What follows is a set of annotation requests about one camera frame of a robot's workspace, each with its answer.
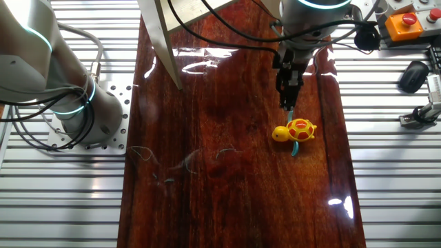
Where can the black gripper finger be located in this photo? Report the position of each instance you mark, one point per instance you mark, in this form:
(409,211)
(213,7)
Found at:
(284,89)
(297,93)

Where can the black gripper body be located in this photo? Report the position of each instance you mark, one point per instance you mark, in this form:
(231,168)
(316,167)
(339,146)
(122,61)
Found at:
(293,63)

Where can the yellow orange toy turtle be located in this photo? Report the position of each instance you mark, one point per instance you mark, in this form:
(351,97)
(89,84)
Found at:
(299,129)

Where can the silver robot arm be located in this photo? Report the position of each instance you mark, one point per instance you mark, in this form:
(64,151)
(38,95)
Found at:
(27,69)

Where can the beige wooden shelf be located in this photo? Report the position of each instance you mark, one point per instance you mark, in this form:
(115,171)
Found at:
(162,41)

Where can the orange emergency stop box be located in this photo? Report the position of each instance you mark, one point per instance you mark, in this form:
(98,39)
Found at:
(401,29)

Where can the glossy red-brown wooden board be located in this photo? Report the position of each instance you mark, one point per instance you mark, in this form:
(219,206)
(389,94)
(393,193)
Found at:
(224,189)

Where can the black computer mouse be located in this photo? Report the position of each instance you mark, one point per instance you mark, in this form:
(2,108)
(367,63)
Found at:
(413,77)

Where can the grey control box with knobs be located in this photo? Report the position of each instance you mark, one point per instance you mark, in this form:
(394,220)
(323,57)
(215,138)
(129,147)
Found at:
(401,7)

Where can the black keyboard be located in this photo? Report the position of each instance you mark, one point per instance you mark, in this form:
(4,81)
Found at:
(435,60)

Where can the grey box with red button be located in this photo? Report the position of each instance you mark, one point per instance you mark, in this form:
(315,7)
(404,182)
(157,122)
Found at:
(432,25)

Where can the ribbed silver camera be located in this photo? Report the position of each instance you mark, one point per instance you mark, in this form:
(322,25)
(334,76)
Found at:
(435,87)

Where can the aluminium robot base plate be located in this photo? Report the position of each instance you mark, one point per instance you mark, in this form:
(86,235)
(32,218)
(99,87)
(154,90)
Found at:
(119,141)

